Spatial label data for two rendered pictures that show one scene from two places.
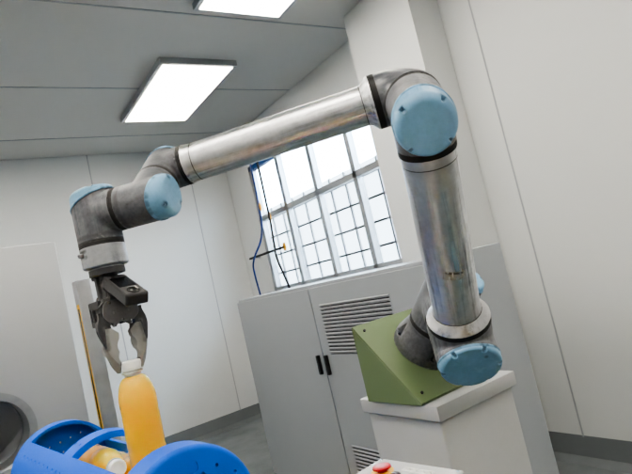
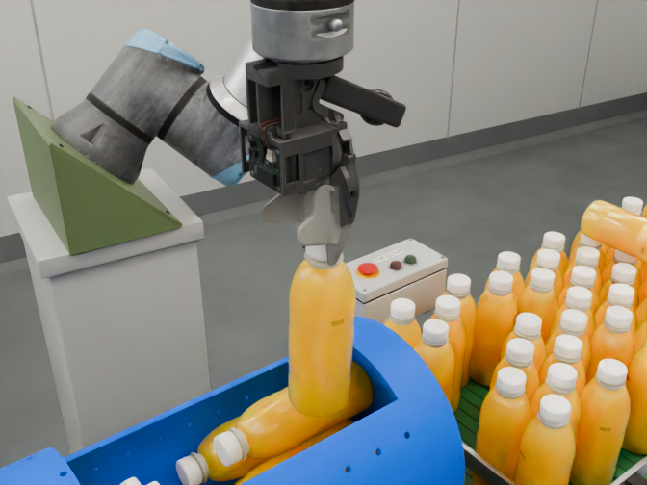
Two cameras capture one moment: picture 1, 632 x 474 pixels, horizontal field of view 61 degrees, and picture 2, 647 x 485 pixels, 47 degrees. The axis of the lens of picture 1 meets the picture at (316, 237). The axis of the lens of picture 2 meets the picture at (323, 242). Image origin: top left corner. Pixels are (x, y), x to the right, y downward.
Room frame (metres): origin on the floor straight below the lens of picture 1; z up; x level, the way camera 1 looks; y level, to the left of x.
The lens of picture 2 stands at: (1.03, 1.09, 1.77)
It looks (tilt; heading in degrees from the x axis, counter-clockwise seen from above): 29 degrees down; 274
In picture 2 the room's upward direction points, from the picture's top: straight up
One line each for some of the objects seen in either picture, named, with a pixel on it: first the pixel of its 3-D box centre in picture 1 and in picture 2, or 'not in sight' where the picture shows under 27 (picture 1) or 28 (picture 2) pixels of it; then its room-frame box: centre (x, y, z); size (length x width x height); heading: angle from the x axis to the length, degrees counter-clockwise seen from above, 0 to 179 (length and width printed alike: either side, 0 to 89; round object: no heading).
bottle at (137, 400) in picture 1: (141, 417); (321, 328); (1.08, 0.42, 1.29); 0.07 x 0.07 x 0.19
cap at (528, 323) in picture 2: not in sight; (528, 326); (0.78, 0.12, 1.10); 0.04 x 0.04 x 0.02
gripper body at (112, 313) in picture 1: (111, 297); (297, 119); (1.10, 0.44, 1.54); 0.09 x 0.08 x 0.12; 41
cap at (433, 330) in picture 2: not in sight; (435, 333); (0.92, 0.15, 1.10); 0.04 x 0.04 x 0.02
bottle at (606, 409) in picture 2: not in sight; (598, 427); (0.68, 0.23, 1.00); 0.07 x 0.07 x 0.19
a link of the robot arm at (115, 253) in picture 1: (102, 258); (304, 29); (1.09, 0.44, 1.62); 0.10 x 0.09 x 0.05; 131
